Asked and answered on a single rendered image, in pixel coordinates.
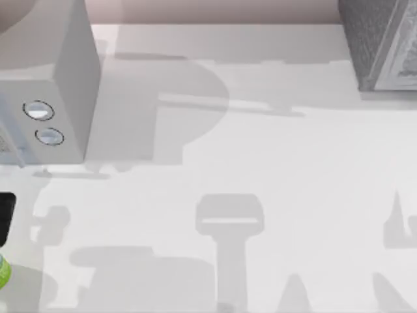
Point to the green bottle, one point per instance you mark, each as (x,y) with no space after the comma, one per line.
(3,272)

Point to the grey cabinet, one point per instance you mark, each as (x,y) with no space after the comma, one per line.
(384,42)

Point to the pale microwave oven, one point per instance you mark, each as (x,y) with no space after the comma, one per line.
(70,81)

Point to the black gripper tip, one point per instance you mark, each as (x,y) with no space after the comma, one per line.
(6,216)

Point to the small microwave knob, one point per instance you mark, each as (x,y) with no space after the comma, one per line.
(49,136)

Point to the large microwave knob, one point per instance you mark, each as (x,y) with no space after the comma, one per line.
(38,110)

